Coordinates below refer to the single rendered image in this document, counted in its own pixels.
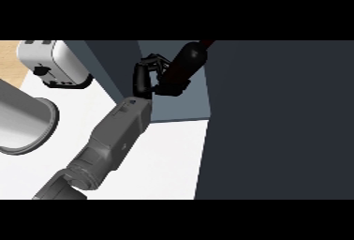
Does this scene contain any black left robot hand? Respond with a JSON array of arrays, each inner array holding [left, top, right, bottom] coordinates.
[[131, 53, 191, 101]]

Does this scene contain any dark wine bottle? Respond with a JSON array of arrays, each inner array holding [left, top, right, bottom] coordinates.
[[159, 40, 216, 89]]

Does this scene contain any dark grey cabinet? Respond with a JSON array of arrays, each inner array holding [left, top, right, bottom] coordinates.
[[61, 40, 210, 123]]

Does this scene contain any dark grey cabinet door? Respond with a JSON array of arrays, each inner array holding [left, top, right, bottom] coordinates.
[[193, 40, 354, 201]]

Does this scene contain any white toaster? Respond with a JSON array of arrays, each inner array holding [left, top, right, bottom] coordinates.
[[14, 40, 94, 90]]

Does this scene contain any grey metal pot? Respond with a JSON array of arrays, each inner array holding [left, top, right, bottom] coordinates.
[[0, 78, 60, 156]]

